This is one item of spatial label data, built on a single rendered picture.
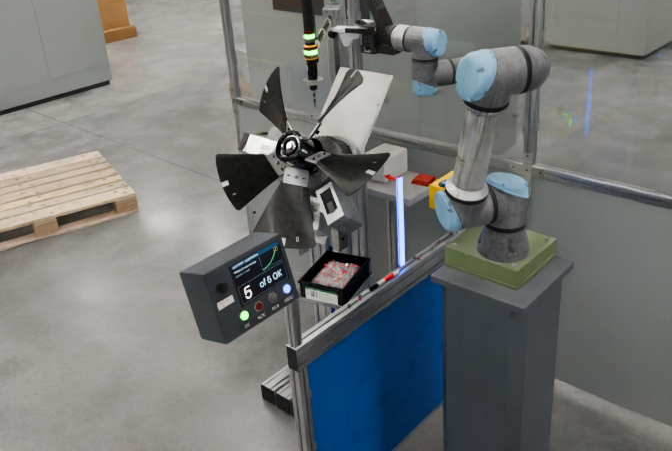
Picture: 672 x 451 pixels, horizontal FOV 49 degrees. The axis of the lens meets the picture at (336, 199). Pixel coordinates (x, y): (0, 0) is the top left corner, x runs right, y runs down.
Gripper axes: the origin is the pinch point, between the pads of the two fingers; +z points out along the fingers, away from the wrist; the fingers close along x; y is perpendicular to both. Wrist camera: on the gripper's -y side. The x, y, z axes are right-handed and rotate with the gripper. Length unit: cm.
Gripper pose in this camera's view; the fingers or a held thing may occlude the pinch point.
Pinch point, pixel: (345, 23)
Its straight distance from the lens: 233.5
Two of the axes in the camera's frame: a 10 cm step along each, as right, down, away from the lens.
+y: 0.7, 9.0, 4.3
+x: 6.6, -3.6, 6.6
